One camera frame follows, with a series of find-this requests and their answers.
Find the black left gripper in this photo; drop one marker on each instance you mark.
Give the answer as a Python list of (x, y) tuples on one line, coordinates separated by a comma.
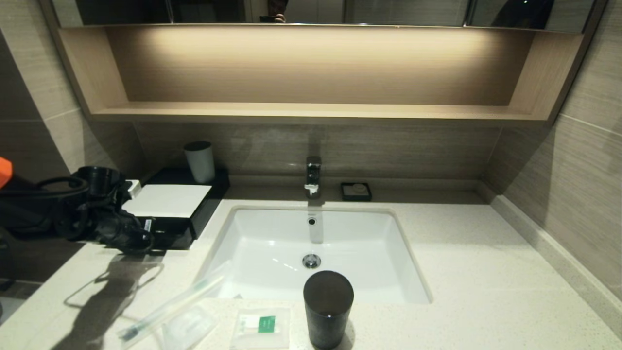
[(126, 236)]

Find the black pull-out drawer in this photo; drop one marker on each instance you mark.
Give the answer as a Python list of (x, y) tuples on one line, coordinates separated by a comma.
[(175, 238)]

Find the toothbrush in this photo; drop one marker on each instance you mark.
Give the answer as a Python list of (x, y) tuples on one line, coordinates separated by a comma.
[(170, 306)]

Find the clear plastic packet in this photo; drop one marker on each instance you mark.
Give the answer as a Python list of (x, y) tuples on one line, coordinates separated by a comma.
[(192, 326)]

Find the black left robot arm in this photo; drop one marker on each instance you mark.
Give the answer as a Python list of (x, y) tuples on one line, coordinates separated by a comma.
[(29, 209)]

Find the black drawer box case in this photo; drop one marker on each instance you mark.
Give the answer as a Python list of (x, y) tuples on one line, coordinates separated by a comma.
[(216, 192)]

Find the white cup with dark rim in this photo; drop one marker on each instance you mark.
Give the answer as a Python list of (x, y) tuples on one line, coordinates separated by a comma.
[(200, 163)]

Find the white sink basin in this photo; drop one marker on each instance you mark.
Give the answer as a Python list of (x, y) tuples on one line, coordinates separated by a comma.
[(262, 253)]

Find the white packet with green label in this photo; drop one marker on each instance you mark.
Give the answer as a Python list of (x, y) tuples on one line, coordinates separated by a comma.
[(260, 328)]

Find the chrome drain plug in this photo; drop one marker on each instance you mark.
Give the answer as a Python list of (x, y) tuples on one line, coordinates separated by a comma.
[(311, 261)]

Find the chrome faucet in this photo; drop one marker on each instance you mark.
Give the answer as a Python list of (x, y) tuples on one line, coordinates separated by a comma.
[(313, 177)]

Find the black cup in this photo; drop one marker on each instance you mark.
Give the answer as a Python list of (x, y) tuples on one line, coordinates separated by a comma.
[(328, 311)]

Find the black soap dish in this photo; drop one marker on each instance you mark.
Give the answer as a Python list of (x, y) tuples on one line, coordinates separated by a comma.
[(346, 194)]

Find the beige soap bar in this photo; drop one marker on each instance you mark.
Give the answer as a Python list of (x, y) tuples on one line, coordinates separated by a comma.
[(359, 188)]

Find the mirror cabinet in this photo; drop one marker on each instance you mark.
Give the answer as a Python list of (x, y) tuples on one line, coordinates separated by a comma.
[(403, 12)]

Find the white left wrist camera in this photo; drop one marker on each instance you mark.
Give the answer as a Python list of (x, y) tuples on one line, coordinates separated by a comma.
[(134, 188)]

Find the wooden wall shelf niche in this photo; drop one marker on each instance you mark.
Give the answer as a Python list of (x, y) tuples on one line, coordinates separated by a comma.
[(311, 113)]

